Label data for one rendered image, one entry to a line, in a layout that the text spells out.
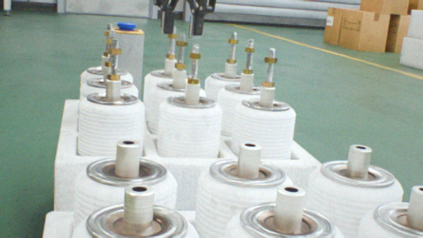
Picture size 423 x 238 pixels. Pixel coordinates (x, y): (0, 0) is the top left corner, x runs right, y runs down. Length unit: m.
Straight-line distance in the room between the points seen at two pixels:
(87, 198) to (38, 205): 0.60
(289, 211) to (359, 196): 0.14
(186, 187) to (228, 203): 0.29
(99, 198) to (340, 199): 0.23
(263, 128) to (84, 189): 0.40
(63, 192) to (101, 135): 0.09
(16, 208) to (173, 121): 0.40
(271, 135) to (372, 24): 3.76
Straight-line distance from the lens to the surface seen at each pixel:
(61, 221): 0.61
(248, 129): 0.86
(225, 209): 0.53
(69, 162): 0.79
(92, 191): 0.51
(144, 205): 0.42
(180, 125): 0.82
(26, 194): 1.17
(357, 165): 0.59
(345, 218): 0.58
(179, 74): 0.96
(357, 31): 4.57
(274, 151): 0.86
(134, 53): 1.21
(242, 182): 0.53
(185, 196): 0.82
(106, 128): 0.81
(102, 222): 0.43
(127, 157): 0.53
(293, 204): 0.44
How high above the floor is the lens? 0.43
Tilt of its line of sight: 14 degrees down
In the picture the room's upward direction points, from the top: 5 degrees clockwise
